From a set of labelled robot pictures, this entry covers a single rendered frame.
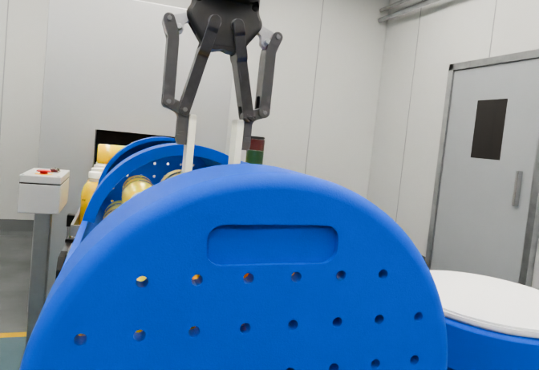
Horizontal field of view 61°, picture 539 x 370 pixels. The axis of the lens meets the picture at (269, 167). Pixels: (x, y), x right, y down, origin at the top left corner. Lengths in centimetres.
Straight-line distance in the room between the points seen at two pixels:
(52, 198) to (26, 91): 414
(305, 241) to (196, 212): 7
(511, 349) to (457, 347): 7
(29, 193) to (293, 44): 483
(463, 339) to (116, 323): 54
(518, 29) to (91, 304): 465
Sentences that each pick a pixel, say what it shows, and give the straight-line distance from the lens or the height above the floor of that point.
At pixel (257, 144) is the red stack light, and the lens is 162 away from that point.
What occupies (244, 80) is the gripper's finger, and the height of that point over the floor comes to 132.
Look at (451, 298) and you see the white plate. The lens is 79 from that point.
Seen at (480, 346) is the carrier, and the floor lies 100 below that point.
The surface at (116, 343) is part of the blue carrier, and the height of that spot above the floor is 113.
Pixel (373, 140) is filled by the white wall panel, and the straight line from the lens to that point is 632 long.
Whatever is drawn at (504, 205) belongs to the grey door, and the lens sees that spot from 453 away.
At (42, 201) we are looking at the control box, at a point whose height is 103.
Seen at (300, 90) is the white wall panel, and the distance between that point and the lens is 584.
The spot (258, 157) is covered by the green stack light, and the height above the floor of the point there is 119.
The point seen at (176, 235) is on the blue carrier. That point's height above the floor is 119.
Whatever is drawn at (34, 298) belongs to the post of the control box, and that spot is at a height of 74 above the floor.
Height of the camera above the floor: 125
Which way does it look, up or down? 4 degrees down
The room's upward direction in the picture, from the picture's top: 6 degrees clockwise
